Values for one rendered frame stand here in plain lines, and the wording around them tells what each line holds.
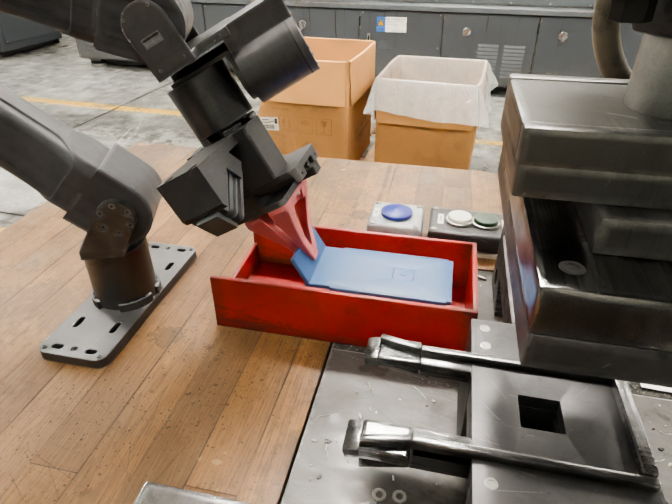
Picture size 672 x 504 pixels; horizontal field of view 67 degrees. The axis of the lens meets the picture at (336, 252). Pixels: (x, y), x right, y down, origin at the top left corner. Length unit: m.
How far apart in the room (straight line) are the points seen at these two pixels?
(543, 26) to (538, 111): 4.52
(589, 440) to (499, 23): 4.46
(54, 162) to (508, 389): 0.40
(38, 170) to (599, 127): 0.44
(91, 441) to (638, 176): 0.41
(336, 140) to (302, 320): 2.15
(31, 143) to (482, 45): 4.41
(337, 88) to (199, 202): 2.14
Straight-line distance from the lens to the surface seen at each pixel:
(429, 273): 0.52
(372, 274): 0.51
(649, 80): 0.23
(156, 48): 0.44
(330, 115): 2.58
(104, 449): 0.46
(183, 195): 0.41
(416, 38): 4.78
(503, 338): 0.40
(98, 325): 0.56
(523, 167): 0.20
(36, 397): 0.52
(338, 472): 0.41
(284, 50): 0.45
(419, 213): 0.67
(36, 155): 0.51
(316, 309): 0.48
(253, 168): 0.45
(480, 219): 0.65
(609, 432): 0.36
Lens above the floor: 1.24
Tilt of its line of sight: 32 degrees down
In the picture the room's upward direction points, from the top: straight up
